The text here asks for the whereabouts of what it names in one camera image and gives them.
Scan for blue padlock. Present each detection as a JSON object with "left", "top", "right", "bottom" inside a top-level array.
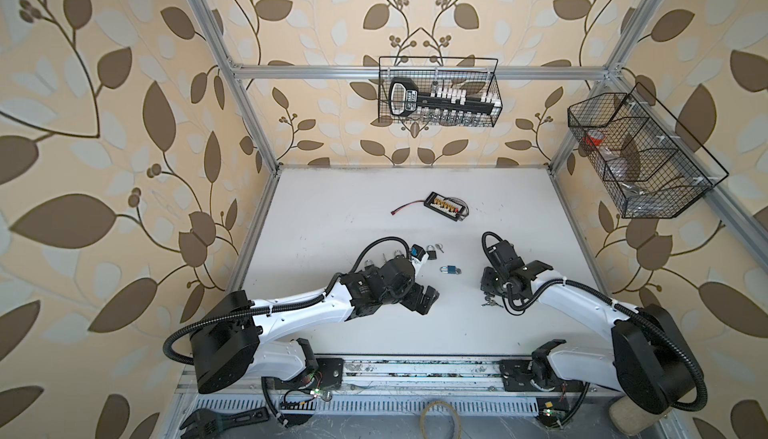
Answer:
[{"left": 440, "top": 265, "right": 462, "bottom": 275}]

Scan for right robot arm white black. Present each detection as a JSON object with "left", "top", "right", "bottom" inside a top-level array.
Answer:
[{"left": 481, "top": 231, "right": 709, "bottom": 415}]

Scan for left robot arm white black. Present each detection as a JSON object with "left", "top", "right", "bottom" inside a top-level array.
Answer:
[{"left": 162, "top": 244, "right": 439, "bottom": 394}]

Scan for black charging board yellow connectors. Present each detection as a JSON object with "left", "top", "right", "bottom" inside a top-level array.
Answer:
[{"left": 423, "top": 192, "right": 470, "bottom": 222}]

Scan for red item in basket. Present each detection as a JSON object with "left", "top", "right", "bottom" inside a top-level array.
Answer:
[{"left": 584, "top": 129, "right": 605, "bottom": 149}]

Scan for beige foam roll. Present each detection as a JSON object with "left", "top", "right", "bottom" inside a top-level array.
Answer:
[{"left": 608, "top": 397, "right": 664, "bottom": 436}]

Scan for black tool set in basket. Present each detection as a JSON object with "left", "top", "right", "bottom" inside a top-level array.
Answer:
[{"left": 383, "top": 77, "right": 502, "bottom": 117}]

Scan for aluminium back crossbar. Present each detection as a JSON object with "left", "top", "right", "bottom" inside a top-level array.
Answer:
[{"left": 230, "top": 64, "right": 610, "bottom": 82}]

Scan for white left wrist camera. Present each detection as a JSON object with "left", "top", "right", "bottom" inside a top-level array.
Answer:
[{"left": 408, "top": 244, "right": 429, "bottom": 275}]

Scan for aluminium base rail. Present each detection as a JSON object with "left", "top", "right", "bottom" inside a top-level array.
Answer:
[{"left": 169, "top": 354, "right": 584, "bottom": 429}]

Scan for rope ring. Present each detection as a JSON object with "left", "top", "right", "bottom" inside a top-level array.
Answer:
[{"left": 418, "top": 400, "right": 463, "bottom": 439}]

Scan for right wire basket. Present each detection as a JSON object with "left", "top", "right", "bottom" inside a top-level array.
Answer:
[{"left": 567, "top": 83, "right": 729, "bottom": 219}]

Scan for wire basket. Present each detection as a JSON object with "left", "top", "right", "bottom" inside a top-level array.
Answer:
[
  {"left": 378, "top": 55, "right": 503, "bottom": 128},
  {"left": 567, "top": 83, "right": 729, "bottom": 219}
]

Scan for back wire basket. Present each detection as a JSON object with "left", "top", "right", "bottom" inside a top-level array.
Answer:
[{"left": 378, "top": 55, "right": 503, "bottom": 128}]

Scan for aluminium frame post right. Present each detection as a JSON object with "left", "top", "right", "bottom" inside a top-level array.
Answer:
[{"left": 535, "top": 0, "right": 662, "bottom": 177}]

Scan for aluminium frame post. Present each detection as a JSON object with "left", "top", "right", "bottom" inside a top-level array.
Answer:
[
  {"left": 187, "top": 0, "right": 279, "bottom": 176},
  {"left": 535, "top": 0, "right": 662, "bottom": 177}
]

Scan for aluminium frame post left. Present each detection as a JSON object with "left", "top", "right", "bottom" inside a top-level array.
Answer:
[{"left": 187, "top": 0, "right": 279, "bottom": 176}]

